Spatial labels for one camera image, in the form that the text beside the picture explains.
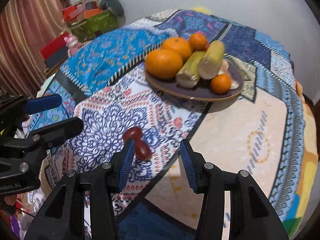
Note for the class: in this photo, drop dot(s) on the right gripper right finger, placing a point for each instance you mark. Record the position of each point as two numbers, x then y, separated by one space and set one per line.
252 215

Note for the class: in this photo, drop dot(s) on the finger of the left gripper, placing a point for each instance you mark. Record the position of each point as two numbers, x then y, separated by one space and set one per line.
55 134
41 103

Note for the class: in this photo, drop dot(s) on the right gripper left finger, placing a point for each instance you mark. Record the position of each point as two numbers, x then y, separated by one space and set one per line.
62 214

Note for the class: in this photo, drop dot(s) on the dark red grape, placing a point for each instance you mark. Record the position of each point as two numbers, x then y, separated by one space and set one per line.
142 150
134 133

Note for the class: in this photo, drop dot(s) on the small mandarin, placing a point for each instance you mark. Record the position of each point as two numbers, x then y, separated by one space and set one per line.
220 84
198 41

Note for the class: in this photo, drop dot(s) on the large orange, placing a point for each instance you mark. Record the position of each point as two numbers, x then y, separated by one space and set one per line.
163 63

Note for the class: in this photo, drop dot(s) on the pink white peeled fruit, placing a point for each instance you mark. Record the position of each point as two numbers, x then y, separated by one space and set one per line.
224 69

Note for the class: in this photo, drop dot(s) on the green sugarcane piece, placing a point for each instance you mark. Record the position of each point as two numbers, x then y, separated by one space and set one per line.
188 76

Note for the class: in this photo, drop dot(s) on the yellow sugarcane piece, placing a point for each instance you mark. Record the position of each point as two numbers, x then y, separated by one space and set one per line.
211 62

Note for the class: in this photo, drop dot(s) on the red box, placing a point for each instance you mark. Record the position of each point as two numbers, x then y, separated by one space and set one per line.
54 45

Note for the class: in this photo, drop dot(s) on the pink toy figure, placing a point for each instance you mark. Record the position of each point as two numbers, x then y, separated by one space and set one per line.
73 44

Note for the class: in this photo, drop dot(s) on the patchwork patterned bedspread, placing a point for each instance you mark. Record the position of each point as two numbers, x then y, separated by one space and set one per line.
268 130

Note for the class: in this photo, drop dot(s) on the striped brown curtain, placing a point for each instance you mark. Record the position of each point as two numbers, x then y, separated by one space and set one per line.
26 27

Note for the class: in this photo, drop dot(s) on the purple ceramic plate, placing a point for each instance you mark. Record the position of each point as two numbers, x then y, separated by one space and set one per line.
201 92

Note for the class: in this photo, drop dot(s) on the mandarin on plate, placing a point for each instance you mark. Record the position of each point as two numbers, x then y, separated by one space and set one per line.
180 46

